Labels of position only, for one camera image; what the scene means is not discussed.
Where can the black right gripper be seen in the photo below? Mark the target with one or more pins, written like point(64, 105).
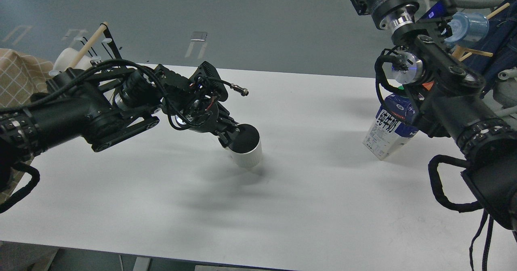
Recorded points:
point(388, 14)

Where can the blue white milk carton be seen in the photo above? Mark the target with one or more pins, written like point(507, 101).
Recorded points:
point(387, 133)

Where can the wooden mug tree stand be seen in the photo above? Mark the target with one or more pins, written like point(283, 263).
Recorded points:
point(462, 53)

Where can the dark blue denim fabric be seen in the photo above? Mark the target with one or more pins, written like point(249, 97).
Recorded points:
point(502, 42)

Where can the beige checkered cloth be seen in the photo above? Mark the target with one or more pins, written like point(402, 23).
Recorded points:
point(21, 75)

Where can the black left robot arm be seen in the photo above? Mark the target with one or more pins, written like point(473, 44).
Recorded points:
point(106, 104)

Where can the white ribbed mug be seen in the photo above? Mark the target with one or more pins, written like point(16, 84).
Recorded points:
point(246, 150)

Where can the orange plastic cup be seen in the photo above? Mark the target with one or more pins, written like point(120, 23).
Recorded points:
point(428, 85)

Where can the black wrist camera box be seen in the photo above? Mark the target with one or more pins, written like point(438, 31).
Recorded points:
point(207, 76)

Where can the blue plastic cup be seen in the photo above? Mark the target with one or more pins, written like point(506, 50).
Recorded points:
point(467, 29)

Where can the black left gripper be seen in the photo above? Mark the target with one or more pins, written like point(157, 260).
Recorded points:
point(201, 111)

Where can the black wire dish rack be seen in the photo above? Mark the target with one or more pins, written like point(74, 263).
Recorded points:
point(107, 42)

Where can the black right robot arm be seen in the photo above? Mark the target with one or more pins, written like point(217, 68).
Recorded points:
point(446, 97)

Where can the white container in rack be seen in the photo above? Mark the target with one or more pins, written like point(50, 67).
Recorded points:
point(63, 61)

